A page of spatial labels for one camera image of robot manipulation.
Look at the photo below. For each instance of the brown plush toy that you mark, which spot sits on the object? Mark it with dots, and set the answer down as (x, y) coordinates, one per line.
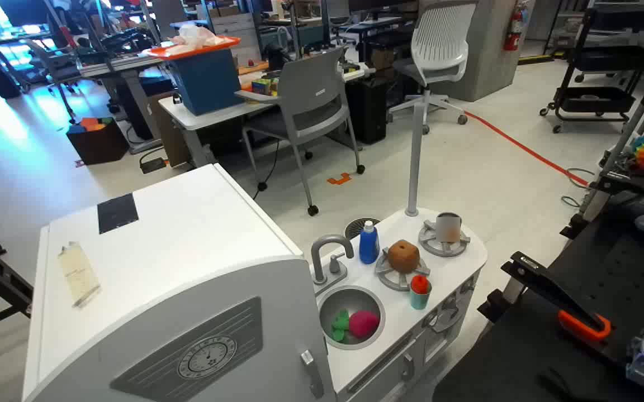
(403, 255)

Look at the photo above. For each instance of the grey toy faucet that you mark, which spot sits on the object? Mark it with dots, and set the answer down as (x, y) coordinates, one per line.
(315, 260)

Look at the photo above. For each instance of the metal toy sink basin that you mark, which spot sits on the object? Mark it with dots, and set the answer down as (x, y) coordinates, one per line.
(351, 298)

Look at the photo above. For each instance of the grey stove burner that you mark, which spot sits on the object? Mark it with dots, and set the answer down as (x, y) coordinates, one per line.
(396, 280)

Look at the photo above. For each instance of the small metal toy pot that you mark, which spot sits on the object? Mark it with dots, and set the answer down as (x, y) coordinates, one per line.
(429, 240)

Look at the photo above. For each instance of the green plush ball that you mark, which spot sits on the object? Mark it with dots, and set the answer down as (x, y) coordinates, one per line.
(341, 327)

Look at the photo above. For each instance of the pink plush ball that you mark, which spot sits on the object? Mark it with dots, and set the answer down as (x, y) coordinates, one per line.
(365, 324)

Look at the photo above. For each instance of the orange floor marker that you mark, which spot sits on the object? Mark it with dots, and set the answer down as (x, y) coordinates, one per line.
(339, 178)

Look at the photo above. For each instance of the round floor drain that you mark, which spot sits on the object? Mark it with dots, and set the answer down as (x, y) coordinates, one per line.
(357, 225)

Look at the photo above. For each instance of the blue bottle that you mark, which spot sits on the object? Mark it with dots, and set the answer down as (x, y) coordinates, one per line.
(368, 243)

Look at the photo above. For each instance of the grey pole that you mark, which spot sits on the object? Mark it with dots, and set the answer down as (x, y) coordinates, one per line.
(415, 163)

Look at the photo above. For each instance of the black backpack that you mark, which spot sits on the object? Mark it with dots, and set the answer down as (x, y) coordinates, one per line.
(369, 108)

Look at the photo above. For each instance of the grey chair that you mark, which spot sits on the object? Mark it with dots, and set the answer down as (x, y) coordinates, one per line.
(312, 91)

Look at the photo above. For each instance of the metal can with orange label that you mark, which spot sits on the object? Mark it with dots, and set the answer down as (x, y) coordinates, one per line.
(447, 225)

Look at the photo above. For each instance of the teal cup with orange lid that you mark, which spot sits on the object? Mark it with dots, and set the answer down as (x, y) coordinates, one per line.
(419, 290)

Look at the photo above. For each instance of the white desk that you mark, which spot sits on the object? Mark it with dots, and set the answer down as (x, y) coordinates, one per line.
(194, 112)

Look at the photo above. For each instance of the blue storage bin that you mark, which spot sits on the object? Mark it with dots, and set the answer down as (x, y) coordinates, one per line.
(207, 80)

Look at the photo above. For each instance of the black power strip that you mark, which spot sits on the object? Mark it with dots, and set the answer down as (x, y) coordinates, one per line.
(152, 161)

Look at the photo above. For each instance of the white swivel chair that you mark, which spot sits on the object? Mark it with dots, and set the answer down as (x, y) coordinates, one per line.
(441, 44)

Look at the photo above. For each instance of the orange bin lid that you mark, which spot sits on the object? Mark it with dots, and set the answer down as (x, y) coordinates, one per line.
(194, 48)

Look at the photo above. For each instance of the black square sticker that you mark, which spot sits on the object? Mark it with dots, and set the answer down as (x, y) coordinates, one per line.
(117, 213)

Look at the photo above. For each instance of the clear plastic bag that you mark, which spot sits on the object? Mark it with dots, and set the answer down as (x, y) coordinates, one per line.
(197, 34)

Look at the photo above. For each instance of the black box with orange item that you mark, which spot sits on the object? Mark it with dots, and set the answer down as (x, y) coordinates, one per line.
(98, 141)

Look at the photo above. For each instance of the grey desk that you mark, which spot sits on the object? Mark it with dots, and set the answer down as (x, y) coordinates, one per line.
(112, 68)

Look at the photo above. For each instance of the paper tag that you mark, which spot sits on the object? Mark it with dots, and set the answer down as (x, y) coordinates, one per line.
(78, 271)

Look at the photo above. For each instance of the red fire extinguisher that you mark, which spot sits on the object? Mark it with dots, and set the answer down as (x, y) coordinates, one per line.
(515, 25)

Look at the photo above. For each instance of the black cart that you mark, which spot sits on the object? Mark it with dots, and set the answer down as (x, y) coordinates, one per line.
(605, 56)

